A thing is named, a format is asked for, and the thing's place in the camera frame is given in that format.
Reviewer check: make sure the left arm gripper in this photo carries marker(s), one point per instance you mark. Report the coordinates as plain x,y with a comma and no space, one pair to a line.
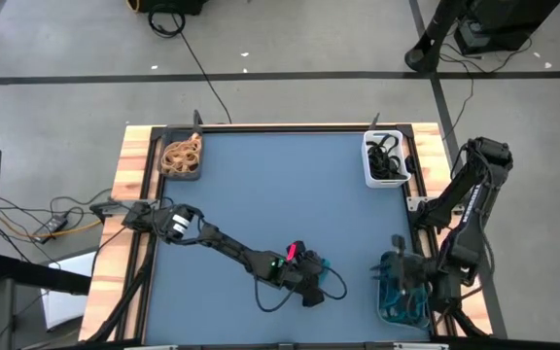
306,272

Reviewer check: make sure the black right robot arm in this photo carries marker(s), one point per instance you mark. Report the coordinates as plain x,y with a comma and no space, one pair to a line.
474,214

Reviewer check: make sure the tan rubber band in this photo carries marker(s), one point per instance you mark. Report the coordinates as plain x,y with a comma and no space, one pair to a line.
193,143
178,146
190,165
168,158

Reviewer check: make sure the black stand bar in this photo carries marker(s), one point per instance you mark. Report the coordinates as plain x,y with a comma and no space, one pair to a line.
42,277

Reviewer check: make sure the black aluminium table frame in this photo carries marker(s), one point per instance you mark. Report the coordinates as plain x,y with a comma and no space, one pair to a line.
309,129

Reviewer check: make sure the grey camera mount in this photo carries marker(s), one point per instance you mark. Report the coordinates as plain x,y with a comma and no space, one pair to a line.
286,346

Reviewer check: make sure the white plastic basket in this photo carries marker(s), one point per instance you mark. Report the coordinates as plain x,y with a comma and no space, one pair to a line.
377,182

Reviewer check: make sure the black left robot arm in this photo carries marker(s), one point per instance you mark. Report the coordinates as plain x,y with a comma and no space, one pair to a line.
226,243

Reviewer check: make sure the black power adapter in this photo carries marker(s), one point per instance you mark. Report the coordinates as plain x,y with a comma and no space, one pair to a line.
54,224

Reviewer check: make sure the grey-green plastic basket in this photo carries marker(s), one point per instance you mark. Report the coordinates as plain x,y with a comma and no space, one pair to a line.
379,311

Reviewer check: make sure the black box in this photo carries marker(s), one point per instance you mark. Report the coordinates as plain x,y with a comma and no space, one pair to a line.
173,5

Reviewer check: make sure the white bracket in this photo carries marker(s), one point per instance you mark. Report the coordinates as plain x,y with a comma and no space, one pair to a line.
421,346
151,347

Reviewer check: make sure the black pole stand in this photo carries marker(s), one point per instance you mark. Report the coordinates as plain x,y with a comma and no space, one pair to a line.
423,56

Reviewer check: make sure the black equipment case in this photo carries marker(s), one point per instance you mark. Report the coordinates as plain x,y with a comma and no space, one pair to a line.
503,24

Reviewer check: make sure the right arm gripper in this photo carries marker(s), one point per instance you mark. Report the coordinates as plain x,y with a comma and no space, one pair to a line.
404,271

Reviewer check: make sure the black rubber band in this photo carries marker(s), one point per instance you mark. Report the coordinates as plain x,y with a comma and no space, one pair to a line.
389,138
386,167
399,172
372,156

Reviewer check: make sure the dark grey plastic basket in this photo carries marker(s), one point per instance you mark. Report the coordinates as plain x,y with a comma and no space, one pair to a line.
183,177

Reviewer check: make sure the pink tape tag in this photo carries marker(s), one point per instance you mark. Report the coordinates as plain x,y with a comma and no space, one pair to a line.
291,251

